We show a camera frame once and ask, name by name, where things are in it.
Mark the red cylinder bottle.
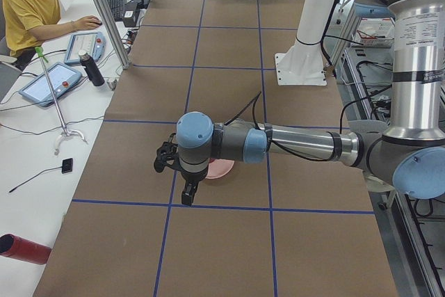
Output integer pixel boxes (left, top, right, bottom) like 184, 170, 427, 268
1, 234, 51, 265

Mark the metal reacher grabber tool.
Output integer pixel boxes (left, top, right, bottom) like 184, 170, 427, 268
35, 47, 88, 156

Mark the small black square device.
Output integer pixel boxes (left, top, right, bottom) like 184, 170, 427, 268
61, 158, 74, 174

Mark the teach pendant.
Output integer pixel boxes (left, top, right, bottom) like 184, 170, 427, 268
17, 62, 83, 109
64, 31, 106, 66

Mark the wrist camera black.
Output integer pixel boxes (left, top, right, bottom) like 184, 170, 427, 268
154, 133, 181, 173

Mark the pink plate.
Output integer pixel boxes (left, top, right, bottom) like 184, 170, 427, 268
206, 159, 234, 179

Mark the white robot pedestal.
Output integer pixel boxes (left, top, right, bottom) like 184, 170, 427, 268
275, 0, 335, 86

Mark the person in yellow shirt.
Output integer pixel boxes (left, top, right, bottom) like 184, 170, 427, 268
2, 0, 102, 70

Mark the black keyboard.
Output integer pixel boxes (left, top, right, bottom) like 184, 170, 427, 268
106, 0, 125, 22

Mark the teach pendant near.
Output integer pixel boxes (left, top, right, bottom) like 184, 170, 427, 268
17, 62, 83, 109

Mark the aluminium frame post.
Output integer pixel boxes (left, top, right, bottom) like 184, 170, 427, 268
93, 0, 130, 70

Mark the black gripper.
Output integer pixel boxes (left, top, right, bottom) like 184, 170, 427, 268
179, 163, 209, 206

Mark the teach pendant far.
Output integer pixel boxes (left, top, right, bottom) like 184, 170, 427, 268
64, 31, 106, 66

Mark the black water bottle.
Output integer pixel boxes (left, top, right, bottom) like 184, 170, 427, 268
78, 49, 105, 87

